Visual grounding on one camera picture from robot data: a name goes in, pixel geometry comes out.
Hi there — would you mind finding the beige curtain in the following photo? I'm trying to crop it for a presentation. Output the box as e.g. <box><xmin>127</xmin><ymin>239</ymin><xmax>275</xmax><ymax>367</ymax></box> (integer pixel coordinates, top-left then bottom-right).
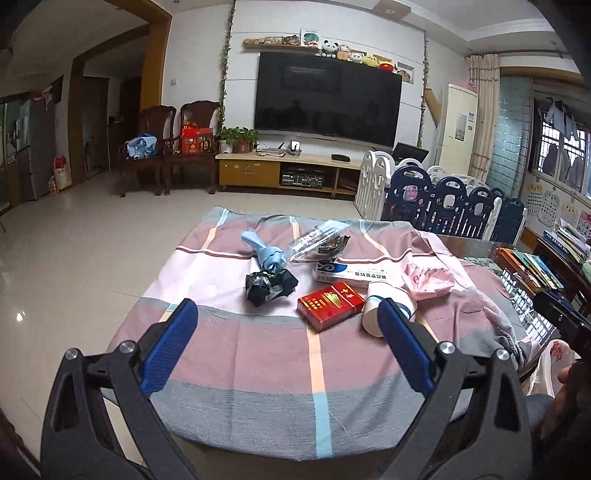
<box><xmin>466</xmin><ymin>53</ymin><xmax>502</xmax><ymax>181</ymax></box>

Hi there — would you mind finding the ivy garland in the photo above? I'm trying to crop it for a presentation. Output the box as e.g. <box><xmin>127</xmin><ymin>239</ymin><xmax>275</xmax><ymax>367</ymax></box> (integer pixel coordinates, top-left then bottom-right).
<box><xmin>418</xmin><ymin>37</ymin><xmax>430</xmax><ymax>148</ymax></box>
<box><xmin>218</xmin><ymin>0</ymin><xmax>237</xmax><ymax>134</ymax></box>

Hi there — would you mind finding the wooden wall slat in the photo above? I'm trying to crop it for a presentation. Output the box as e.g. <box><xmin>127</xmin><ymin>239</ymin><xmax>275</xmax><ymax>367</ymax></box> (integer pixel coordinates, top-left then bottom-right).
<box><xmin>424</xmin><ymin>87</ymin><xmax>443</xmax><ymax>124</ymax></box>

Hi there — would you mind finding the clear plastic wrapper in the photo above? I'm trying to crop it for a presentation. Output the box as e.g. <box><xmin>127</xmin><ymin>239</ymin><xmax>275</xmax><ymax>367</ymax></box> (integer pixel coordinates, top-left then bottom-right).
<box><xmin>287</xmin><ymin>220</ymin><xmax>351</xmax><ymax>264</ymax></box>

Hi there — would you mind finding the red cigarette box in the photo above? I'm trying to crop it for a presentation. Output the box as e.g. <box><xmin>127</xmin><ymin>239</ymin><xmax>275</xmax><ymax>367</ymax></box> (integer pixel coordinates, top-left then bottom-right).
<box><xmin>297</xmin><ymin>281</ymin><xmax>365</xmax><ymax>333</ymax></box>

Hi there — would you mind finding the red gift box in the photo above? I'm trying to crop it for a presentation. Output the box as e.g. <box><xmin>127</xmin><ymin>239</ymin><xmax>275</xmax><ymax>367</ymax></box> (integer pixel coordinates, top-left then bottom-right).
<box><xmin>180</xmin><ymin>121</ymin><xmax>215</xmax><ymax>154</ymax></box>

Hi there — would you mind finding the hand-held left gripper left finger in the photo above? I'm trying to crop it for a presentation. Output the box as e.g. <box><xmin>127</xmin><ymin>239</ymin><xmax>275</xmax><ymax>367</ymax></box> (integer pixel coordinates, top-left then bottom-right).
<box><xmin>41</xmin><ymin>298</ymin><xmax>199</xmax><ymax>480</ymax></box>

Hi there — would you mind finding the blue cloth bundle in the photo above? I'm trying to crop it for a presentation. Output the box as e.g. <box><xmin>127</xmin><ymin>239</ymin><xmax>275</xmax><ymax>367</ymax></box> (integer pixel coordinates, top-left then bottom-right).
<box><xmin>127</xmin><ymin>134</ymin><xmax>158</xmax><ymax>160</ymax></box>

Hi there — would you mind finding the blue face mask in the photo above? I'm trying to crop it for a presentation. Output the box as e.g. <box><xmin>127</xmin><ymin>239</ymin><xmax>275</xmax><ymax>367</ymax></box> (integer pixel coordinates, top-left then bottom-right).
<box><xmin>240</xmin><ymin>230</ymin><xmax>283</xmax><ymax>271</ymax></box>

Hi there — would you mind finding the barred window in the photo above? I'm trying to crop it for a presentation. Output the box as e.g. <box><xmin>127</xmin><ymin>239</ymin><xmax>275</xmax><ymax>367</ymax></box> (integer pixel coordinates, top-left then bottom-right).
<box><xmin>531</xmin><ymin>90</ymin><xmax>591</xmax><ymax>199</ymax></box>

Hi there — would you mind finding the white plastic bag red print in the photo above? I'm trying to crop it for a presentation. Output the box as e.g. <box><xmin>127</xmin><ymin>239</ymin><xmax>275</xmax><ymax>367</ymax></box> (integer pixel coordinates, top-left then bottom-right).
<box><xmin>526</xmin><ymin>339</ymin><xmax>583</xmax><ymax>398</ymax></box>

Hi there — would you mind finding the black plastic bag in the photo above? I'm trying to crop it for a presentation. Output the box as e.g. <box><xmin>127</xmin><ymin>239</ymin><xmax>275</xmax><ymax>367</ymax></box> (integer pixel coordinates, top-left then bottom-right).
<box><xmin>245</xmin><ymin>269</ymin><xmax>299</xmax><ymax>306</ymax></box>

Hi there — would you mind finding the red white floor bag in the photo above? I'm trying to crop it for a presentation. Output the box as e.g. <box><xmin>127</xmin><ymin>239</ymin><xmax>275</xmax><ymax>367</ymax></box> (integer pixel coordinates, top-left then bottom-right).
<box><xmin>50</xmin><ymin>157</ymin><xmax>75</xmax><ymax>191</ymax></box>

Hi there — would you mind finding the pile of books and papers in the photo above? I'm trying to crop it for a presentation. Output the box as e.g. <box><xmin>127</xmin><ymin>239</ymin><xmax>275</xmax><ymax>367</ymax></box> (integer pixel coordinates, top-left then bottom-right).
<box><xmin>542</xmin><ymin>218</ymin><xmax>591</xmax><ymax>259</ymax></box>

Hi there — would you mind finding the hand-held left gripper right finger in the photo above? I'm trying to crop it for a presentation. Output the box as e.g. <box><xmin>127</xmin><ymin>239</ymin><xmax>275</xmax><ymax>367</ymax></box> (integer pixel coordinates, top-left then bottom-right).
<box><xmin>376</xmin><ymin>298</ymin><xmax>532</xmax><ymax>480</ymax></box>

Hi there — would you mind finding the white standing air conditioner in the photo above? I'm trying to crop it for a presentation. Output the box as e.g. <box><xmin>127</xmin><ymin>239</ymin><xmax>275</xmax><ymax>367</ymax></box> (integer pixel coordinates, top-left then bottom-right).
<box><xmin>436</xmin><ymin>83</ymin><xmax>479</xmax><ymax>172</ymax></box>

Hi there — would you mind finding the wooden television cabinet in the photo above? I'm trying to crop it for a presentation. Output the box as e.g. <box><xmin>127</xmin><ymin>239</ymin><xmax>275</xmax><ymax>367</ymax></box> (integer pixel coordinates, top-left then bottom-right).
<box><xmin>216</xmin><ymin>150</ymin><xmax>365</xmax><ymax>200</ymax></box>

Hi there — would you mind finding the wall chart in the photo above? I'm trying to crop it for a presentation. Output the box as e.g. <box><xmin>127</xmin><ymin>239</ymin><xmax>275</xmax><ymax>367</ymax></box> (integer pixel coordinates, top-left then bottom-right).
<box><xmin>541</xmin><ymin>190</ymin><xmax>560</xmax><ymax>222</ymax></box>
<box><xmin>526</xmin><ymin>181</ymin><xmax>543</xmax><ymax>217</ymax></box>

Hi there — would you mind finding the white blue medicine box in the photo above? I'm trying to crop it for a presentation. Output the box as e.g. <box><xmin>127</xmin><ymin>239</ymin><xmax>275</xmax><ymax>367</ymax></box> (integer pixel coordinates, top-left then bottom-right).
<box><xmin>314</xmin><ymin>259</ymin><xmax>409</xmax><ymax>283</ymax></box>

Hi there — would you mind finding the white paper cup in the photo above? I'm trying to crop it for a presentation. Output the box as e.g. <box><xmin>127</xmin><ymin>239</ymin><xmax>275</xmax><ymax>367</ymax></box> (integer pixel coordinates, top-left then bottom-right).
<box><xmin>361</xmin><ymin>281</ymin><xmax>419</xmax><ymax>340</ymax></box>

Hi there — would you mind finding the audio amplifier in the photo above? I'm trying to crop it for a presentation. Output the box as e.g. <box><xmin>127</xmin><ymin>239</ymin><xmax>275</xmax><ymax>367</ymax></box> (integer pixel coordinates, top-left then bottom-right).
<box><xmin>281</xmin><ymin>168</ymin><xmax>323</xmax><ymax>188</ymax></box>

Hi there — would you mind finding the potted green plant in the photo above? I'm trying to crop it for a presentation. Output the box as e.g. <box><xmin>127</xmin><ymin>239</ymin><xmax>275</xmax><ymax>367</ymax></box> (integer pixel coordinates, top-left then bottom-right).
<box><xmin>216</xmin><ymin>127</ymin><xmax>260</xmax><ymax>154</ymax></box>

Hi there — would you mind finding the pink grey checked cloth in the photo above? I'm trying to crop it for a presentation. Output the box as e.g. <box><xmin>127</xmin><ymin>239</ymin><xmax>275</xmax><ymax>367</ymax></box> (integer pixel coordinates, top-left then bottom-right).
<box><xmin>105</xmin><ymin>205</ymin><xmax>532</xmax><ymax>462</ymax></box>

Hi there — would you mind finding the grey refrigerator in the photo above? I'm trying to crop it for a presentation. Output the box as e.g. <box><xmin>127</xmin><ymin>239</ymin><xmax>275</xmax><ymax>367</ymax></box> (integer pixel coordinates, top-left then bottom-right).
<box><xmin>14</xmin><ymin>97</ymin><xmax>57</xmax><ymax>201</ymax></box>

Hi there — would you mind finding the person's leg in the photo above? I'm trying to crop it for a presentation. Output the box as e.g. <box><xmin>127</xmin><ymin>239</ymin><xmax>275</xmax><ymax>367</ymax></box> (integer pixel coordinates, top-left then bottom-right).
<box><xmin>524</xmin><ymin>392</ymin><xmax>555</xmax><ymax>432</ymax></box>

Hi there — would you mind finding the large black television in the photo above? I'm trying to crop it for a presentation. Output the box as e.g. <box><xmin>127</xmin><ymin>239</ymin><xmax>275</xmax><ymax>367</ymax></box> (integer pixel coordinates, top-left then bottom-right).
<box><xmin>254</xmin><ymin>51</ymin><xmax>403</xmax><ymax>148</ymax></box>

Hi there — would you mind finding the pink plastic wrapper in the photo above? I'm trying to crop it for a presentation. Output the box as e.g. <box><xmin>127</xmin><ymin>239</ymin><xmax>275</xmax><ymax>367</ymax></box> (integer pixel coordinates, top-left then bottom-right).
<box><xmin>401</xmin><ymin>262</ymin><xmax>455</xmax><ymax>301</ymax></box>

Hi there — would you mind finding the row of colourful books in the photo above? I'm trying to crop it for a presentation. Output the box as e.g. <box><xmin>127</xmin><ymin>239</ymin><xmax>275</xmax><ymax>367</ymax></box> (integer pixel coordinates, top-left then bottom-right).
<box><xmin>496</xmin><ymin>247</ymin><xmax>566</xmax><ymax>296</ymax></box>

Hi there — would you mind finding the black monitor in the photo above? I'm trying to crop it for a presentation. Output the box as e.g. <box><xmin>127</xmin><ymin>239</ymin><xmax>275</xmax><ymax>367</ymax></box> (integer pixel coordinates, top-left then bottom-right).
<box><xmin>392</xmin><ymin>142</ymin><xmax>430</xmax><ymax>164</ymax></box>

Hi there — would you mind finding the wooden side table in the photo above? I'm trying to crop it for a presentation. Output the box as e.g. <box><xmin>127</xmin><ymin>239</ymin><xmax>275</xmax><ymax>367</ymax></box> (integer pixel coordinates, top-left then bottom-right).
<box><xmin>533</xmin><ymin>235</ymin><xmax>591</xmax><ymax>301</ymax></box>

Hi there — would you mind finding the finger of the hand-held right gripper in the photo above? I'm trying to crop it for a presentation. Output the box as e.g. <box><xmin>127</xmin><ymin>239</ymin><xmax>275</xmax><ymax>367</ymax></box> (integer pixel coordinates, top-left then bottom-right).
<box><xmin>534</xmin><ymin>290</ymin><xmax>591</xmax><ymax>334</ymax></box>

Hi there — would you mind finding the dark wooden armchair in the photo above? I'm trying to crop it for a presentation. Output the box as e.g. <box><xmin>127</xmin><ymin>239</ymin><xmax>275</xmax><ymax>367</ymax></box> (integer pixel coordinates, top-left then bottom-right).
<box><xmin>115</xmin><ymin>105</ymin><xmax>177</xmax><ymax>197</ymax></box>
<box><xmin>164</xmin><ymin>100</ymin><xmax>221</xmax><ymax>195</ymax></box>

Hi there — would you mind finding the row of navy playpen panels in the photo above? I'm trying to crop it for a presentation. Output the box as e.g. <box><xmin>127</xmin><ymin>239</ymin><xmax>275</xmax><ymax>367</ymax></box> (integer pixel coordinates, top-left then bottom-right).
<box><xmin>379</xmin><ymin>159</ymin><xmax>527</xmax><ymax>245</ymax></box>

